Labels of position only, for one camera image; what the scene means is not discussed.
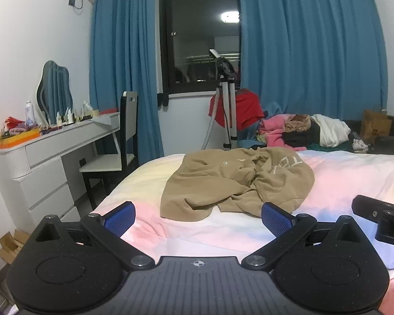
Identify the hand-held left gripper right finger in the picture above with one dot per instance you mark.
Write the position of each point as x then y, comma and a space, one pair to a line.
275, 220

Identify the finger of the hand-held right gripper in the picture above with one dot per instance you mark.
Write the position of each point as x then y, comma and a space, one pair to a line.
367, 206

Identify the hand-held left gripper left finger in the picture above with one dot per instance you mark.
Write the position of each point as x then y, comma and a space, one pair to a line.
120, 218

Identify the tan t-shirt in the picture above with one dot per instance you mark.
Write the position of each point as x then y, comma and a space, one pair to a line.
216, 177

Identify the pastel blanket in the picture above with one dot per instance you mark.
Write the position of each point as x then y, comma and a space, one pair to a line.
331, 183

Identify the green garment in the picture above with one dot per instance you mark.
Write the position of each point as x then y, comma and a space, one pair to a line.
328, 148

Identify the brown paper bag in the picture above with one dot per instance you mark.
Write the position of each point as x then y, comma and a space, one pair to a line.
376, 126

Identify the blue garment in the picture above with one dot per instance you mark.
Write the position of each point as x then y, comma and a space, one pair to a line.
249, 143

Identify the white garment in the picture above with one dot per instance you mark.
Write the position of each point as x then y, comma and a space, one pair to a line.
331, 131

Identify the black garment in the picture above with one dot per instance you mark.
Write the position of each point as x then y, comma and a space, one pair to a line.
298, 137

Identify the white dressing table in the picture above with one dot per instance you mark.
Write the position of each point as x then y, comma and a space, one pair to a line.
42, 170

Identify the pink garment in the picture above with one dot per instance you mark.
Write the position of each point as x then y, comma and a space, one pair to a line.
272, 128

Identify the brown garment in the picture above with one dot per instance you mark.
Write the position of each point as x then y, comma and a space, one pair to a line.
298, 123

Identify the grey and black chair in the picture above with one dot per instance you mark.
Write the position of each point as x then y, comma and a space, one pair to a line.
128, 118

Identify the row of small cosmetic bottles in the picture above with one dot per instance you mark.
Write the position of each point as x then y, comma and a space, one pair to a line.
74, 116

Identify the cardboard box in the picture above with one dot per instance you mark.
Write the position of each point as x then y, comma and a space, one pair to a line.
11, 246

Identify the red garment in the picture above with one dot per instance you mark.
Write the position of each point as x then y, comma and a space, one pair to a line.
248, 108

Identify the silver tripod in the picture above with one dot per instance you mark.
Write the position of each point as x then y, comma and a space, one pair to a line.
229, 105

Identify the red packet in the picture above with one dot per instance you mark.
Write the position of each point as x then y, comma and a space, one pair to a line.
14, 122

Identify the wavy-edged mirror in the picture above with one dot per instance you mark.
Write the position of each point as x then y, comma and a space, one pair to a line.
54, 88

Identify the blue curtain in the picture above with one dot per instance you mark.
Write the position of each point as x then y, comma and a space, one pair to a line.
308, 46
121, 55

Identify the dark window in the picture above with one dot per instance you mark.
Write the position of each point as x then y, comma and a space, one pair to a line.
197, 39

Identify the black wall outlet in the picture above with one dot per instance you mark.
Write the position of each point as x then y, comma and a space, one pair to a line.
83, 162

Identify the grey wall socket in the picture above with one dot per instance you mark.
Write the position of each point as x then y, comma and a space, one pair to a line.
72, 2

